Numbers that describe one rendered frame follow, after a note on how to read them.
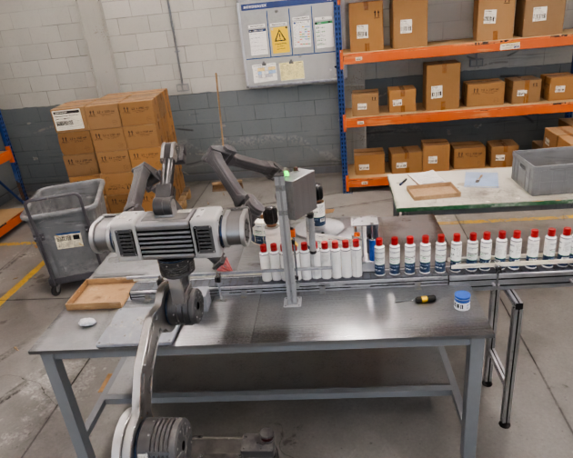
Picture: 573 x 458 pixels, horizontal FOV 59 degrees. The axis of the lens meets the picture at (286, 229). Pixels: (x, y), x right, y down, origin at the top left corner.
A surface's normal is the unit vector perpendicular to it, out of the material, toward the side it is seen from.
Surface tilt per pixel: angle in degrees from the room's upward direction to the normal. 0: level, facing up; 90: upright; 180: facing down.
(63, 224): 94
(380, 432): 0
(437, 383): 0
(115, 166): 91
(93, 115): 90
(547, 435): 0
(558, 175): 90
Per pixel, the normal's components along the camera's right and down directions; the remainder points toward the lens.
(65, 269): 0.24, 0.44
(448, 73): -0.09, 0.41
